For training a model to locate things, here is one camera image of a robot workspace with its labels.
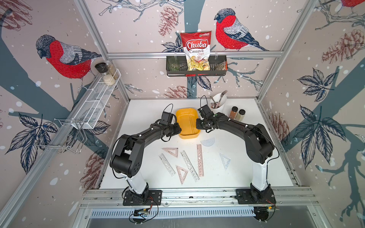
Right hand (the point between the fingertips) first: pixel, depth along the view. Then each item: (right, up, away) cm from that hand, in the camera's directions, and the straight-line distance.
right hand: (196, 124), depth 96 cm
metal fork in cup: (+19, +22, +5) cm, 29 cm away
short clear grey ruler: (-19, -23, -11) cm, 32 cm away
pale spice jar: (+32, +6, +4) cm, 33 cm away
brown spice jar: (+28, +8, +7) cm, 30 cm away
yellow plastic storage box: (-6, +2, +11) cm, 13 cm away
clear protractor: (+8, -12, -1) cm, 15 cm away
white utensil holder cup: (+16, +16, +8) cm, 24 cm away
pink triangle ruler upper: (-19, -16, -4) cm, 25 cm away
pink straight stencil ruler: (+2, -20, -9) cm, 22 cm away
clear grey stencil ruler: (-5, -24, -12) cm, 28 cm away
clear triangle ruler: (+18, -22, -9) cm, 29 cm away
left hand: (-9, -1, -3) cm, 10 cm away
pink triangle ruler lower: (-10, -30, -16) cm, 35 cm away
